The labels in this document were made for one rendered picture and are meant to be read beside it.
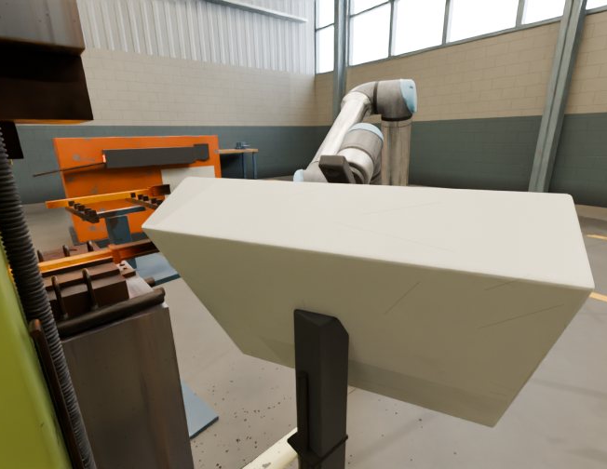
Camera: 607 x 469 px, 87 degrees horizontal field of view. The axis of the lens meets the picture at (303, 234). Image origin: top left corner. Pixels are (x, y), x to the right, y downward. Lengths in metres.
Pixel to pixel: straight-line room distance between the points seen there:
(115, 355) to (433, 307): 0.60
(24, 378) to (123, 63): 8.43
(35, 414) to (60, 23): 0.49
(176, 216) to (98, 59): 8.33
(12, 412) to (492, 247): 0.40
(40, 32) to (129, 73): 8.08
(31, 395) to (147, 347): 0.37
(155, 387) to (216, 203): 0.55
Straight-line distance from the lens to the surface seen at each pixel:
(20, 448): 0.43
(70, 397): 0.51
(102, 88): 8.54
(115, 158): 4.22
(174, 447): 0.92
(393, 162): 1.36
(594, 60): 7.37
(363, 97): 1.27
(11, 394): 0.39
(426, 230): 0.24
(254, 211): 0.28
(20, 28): 0.62
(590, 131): 7.26
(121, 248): 0.81
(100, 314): 0.69
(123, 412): 0.81
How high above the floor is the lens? 1.24
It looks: 17 degrees down
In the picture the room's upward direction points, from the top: 1 degrees counter-clockwise
